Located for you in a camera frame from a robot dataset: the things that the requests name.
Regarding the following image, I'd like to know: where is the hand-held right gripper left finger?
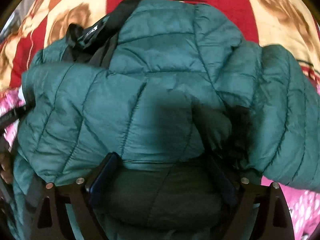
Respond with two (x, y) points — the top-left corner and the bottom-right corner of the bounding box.
(30, 152), (120, 240)

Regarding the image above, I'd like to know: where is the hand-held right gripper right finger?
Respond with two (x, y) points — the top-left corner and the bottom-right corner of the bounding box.
(207, 155), (295, 240)

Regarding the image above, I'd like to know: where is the green quilted puffer jacket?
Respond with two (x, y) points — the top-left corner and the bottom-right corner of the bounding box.
(7, 0), (320, 240)

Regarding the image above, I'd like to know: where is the pink penguin-print blanket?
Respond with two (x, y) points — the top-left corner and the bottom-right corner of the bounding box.
(0, 87), (320, 240)

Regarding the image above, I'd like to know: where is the red orange rose-print quilt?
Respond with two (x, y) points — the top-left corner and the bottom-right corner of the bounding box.
(0, 0), (320, 95)

